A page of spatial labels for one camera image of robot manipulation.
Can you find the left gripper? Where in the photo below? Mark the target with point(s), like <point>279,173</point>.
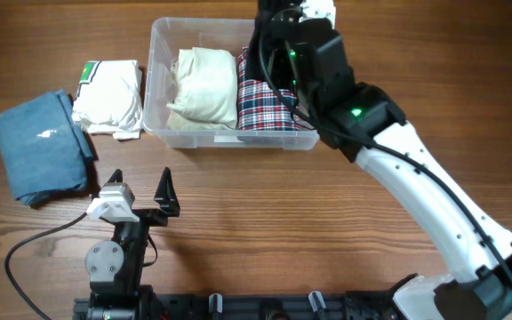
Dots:
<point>166,196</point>

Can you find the white cloth green patch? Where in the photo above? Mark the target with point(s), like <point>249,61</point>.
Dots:
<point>108,99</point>

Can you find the clear plastic storage container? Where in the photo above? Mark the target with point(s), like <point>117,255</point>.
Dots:
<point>168,36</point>

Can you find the cream cloth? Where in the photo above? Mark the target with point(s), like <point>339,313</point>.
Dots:
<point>206,83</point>

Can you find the red blue plaid cloth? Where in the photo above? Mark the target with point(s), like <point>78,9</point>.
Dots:
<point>258,108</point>

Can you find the black cloth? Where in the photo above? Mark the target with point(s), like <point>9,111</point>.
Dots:
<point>265,10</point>

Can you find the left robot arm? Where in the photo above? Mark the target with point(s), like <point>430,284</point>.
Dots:
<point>115,266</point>

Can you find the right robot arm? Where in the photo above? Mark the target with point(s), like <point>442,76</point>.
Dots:
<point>370,130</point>

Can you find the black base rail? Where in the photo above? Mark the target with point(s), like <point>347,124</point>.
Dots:
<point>347,306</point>

